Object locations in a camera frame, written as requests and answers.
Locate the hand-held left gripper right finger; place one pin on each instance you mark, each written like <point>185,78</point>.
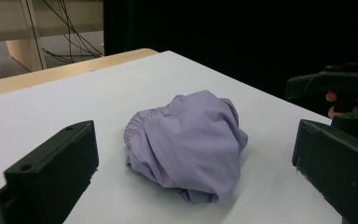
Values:
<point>338,168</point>

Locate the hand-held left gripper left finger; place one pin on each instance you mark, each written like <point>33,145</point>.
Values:
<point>52,168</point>

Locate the purple shorts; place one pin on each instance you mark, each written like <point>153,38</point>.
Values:
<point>192,143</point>

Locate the black curtain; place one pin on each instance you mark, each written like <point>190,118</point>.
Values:
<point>230,37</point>

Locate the light wooden shelf unit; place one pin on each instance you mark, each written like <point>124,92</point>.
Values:
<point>21,53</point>

